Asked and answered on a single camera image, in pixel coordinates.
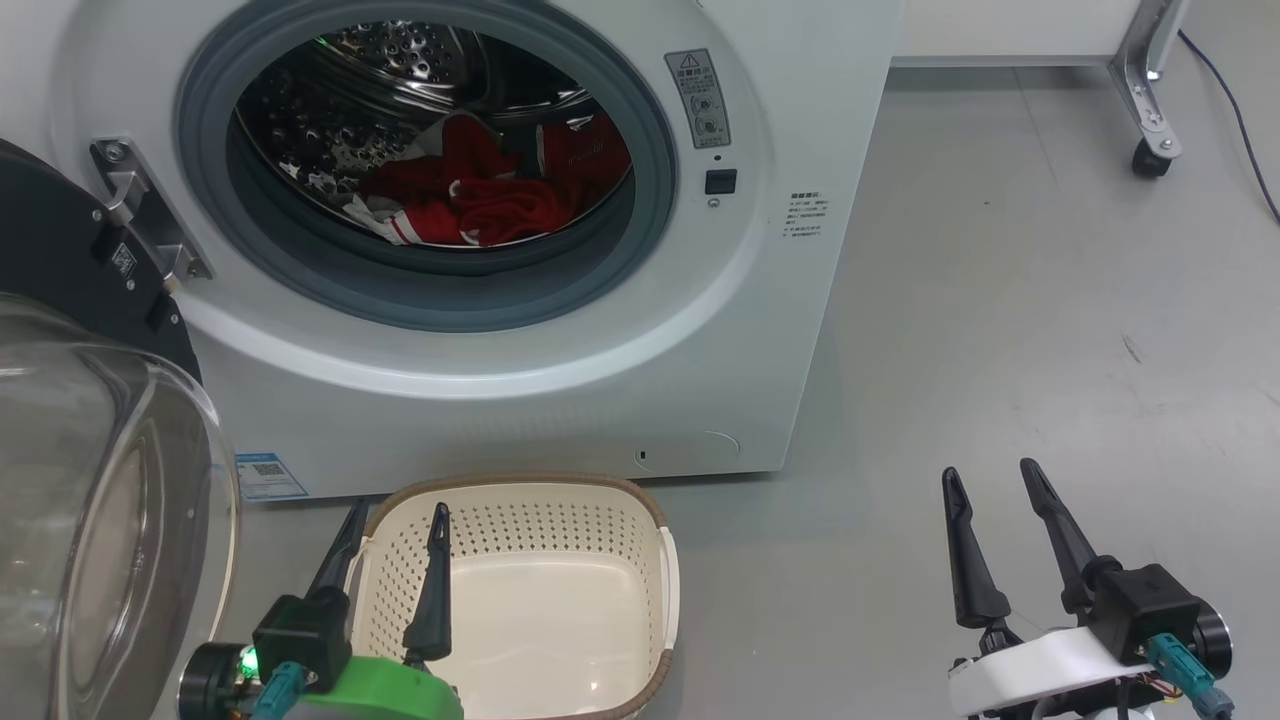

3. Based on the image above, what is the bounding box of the teal right camera cable connector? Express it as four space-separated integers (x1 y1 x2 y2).
1146 633 1236 720

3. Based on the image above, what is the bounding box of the black cylindrical left gripper motor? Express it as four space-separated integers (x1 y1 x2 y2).
180 642 257 720

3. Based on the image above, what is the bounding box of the white front-load washing machine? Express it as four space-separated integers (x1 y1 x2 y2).
0 0 906 501

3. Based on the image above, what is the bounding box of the small black text sticker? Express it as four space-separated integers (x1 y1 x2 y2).
782 192 825 244

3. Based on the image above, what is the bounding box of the washing machine glass door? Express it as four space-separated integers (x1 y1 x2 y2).
0 138 241 720

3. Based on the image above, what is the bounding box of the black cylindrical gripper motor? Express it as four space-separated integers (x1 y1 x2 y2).
180 642 257 720
1190 603 1233 673

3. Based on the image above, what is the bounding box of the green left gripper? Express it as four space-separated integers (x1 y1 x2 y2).
295 497 464 720

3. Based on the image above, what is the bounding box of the thin black floor cable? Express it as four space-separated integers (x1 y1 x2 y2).
1178 30 1280 226

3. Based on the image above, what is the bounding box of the white cabinet panel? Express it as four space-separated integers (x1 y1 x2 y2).
893 0 1146 67

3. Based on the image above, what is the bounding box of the stainless steel washing machine drum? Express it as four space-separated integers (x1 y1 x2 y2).
235 20 636 251

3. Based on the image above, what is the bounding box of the grey warning sticker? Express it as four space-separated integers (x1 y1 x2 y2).
665 48 732 150

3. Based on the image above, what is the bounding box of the cream perforated laundry basket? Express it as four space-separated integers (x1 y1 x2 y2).
345 474 681 720

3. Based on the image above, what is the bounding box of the black cylindrical right gripper motor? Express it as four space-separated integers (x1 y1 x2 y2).
1190 603 1233 673

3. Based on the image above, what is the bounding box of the red and white jersey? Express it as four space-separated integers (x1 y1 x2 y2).
342 112 633 248

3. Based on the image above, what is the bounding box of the teal left camera cable connector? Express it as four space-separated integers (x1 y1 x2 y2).
250 662 306 720

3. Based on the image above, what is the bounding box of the blue energy label sticker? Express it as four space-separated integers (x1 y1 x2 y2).
236 452 309 501

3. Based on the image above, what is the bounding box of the metal leg with caster wheel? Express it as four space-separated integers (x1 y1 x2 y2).
1110 0 1191 179

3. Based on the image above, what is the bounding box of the white round filter cover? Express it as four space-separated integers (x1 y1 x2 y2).
633 430 741 475

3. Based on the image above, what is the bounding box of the teal camera cable connector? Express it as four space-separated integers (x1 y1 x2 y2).
250 662 306 720
1146 633 1236 720

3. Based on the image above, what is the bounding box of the metal door hinge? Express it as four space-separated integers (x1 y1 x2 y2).
90 138 213 293

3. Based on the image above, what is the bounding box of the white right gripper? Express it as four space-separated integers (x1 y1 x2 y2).
941 458 1156 720

